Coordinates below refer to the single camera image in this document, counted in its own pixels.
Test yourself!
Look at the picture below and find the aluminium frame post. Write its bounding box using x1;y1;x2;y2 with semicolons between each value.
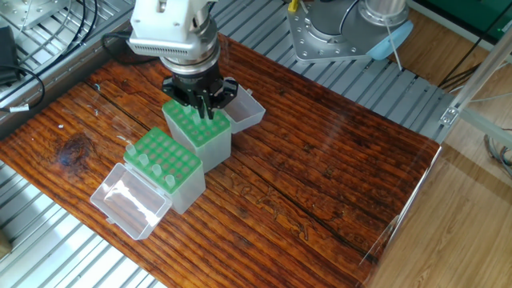
438;40;512;133

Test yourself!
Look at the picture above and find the glossy wooden table board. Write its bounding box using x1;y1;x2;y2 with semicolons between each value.
0;16;443;288

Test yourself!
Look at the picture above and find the perforated silver metal plate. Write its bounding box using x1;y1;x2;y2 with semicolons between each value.
0;0;89;33

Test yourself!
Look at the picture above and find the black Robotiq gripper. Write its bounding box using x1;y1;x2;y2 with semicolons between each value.
162;58;239;121

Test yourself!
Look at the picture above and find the green rack clear tip box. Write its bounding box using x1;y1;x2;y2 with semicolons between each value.
90;126;207;241
162;86;266;171

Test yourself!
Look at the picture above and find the small black device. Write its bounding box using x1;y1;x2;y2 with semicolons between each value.
0;28;17;71

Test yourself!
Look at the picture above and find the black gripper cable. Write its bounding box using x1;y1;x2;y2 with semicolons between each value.
0;62;49;111
48;0;137;61

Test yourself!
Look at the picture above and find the silver robot mount plate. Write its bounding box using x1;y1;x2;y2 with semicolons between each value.
286;6;378;66

